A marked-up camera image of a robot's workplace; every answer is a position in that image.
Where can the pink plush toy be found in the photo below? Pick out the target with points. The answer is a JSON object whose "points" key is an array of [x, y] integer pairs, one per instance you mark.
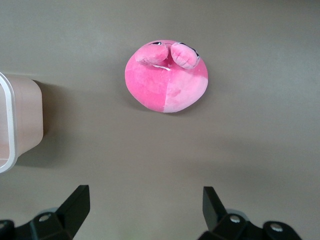
{"points": [[162, 85]]}

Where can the translucent plastic storage box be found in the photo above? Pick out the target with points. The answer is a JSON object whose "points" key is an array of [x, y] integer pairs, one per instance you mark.
{"points": [[25, 112]]}

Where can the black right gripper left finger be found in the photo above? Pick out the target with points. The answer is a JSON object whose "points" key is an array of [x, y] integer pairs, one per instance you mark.
{"points": [[62, 222]]}

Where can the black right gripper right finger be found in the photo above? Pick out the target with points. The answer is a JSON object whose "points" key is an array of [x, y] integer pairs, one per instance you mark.
{"points": [[225, 225]]}

